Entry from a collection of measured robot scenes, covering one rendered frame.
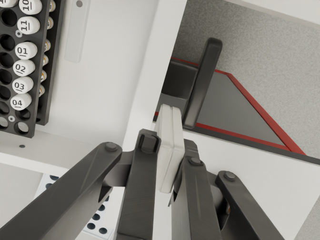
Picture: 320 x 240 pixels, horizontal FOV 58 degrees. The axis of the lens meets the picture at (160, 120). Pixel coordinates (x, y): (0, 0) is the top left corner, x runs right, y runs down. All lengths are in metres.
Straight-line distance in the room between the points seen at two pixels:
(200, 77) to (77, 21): 0.13
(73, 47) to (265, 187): 0.34
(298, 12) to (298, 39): 0.92
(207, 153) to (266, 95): 0.84
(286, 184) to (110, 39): 0.33
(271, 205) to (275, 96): 0.81
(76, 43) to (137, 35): 0.06
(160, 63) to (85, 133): 0.16
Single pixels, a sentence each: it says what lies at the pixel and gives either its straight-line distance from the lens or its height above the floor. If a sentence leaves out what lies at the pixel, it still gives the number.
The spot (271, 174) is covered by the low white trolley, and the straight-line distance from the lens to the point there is 0.46.
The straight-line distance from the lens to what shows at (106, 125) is 0.33.
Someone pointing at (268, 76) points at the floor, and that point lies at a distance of 1.22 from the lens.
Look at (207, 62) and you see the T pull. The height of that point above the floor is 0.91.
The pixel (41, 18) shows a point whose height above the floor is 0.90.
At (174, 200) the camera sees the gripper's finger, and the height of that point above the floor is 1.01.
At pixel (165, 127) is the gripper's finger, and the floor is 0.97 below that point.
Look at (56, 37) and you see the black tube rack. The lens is 0.28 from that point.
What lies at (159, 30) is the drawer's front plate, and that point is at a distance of 0.20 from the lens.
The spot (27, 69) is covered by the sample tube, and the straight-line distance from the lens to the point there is 0.25.
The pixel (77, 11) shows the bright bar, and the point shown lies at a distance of 0.29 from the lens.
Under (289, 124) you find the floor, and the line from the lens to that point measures 1.32.
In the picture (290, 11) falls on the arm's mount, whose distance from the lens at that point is 0.32.
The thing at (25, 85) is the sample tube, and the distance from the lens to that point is 0.25.
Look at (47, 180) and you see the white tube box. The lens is 0.43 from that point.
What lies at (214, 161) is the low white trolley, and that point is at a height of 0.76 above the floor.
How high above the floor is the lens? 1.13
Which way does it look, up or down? 68 degrees down
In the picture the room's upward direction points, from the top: 176 degrees counter-clockwise
